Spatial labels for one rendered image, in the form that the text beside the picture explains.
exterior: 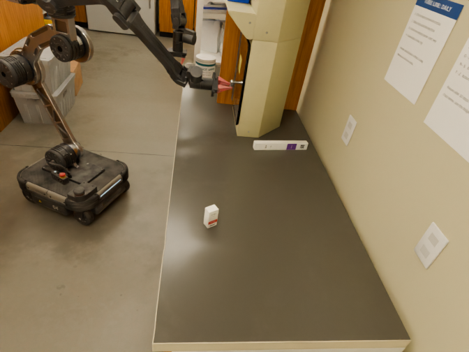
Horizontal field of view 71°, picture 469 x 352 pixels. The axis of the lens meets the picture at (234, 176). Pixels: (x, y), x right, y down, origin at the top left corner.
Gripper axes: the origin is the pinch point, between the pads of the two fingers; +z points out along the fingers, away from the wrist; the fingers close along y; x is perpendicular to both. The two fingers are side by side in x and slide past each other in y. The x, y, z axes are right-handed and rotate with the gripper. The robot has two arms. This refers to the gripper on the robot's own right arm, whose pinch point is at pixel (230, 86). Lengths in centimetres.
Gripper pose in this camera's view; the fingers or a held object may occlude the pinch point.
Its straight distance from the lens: 166.5
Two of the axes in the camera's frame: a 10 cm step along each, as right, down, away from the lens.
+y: 0.4, -9.9, 1.2
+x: -1.6, 1.1, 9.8
